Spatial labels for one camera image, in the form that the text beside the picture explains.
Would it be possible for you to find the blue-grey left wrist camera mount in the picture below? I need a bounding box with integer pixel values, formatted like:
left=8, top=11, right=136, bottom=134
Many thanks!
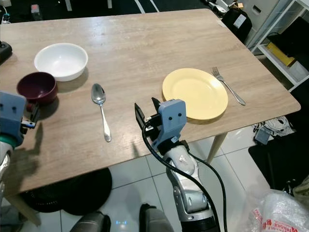
left=0, top=91, right=28, bottom=146

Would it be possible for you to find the grey robot right leg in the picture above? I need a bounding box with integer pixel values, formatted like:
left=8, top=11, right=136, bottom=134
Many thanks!
left=140, top=203, right=180, bottom=232

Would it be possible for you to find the black backpack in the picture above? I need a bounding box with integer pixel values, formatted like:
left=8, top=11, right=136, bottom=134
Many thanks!
left=221, top=6, right=253, bottom=42

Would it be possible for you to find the clear plastic bag red print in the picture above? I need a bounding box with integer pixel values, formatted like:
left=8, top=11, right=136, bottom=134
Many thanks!
left=246, top=188, right=309, bottom=232

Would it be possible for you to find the grey power adapter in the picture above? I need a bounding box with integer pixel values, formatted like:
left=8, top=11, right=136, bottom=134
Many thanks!
left=253, top=116, right=295, bottom=146

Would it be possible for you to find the yellow box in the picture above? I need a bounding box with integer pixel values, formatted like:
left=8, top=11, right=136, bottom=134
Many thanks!
left=265, top=41, right=295, bottom=66

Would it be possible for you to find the white shelf rack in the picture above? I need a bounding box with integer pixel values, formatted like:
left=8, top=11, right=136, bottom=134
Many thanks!
left=246, top=0, right=309, bottom=93

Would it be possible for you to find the silver spoon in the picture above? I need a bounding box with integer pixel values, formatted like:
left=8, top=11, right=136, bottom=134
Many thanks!
left=91, top=83, right=112, bottom=143

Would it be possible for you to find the light wooden table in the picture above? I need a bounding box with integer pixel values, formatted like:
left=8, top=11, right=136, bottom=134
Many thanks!
left=0, top=8, right=301, bottom=227

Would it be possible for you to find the black handheld controller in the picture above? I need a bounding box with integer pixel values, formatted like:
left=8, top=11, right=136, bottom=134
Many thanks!
left=0, top=41, right=14, bottom=64

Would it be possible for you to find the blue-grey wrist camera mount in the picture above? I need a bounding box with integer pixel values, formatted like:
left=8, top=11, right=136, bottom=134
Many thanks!
left=156, top=99, right=188, bottom=146
left=0, top=91, right=28, bottom=146

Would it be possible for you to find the black floor bag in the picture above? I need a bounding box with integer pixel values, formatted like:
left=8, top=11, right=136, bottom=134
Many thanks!
left=249, top=140, right=309, bottom=192

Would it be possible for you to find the yellow plate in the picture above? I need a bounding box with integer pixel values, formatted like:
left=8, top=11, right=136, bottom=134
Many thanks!
left=162, top=68, right=229, bottom=121

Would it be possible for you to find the maroon bowl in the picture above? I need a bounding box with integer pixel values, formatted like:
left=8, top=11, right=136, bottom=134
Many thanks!
left=16, top=72, right=58, bottom=106

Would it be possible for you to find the white bowl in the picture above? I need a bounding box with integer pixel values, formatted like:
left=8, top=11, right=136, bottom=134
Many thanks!
left=34, top=43, right=89, bottom=82

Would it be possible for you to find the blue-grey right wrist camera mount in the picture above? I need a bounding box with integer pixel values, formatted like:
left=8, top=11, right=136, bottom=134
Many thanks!
left=156, top=99, right=188, bottom=146

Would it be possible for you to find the silver fork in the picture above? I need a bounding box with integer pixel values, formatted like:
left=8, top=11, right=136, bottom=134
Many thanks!
left=211, top=67, right=247, bottom=106

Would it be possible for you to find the small clear bottle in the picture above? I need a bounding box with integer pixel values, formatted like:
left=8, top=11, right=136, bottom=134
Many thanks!
left=30, top=4, right=42, bottom=20

